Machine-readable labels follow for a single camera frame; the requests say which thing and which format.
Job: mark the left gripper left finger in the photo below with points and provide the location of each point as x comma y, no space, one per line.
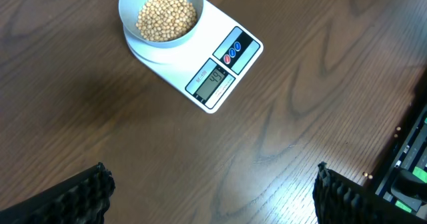
82,198

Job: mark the white digital kitchen scale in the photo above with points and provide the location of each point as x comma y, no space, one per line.
208,66

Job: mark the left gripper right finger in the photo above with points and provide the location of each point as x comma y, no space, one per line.
338,200

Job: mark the grey round bowl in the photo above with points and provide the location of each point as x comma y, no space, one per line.
128,12

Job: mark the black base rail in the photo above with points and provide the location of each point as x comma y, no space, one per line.
405,157

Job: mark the soybeans in grey bowl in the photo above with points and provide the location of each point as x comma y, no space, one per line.
166,20

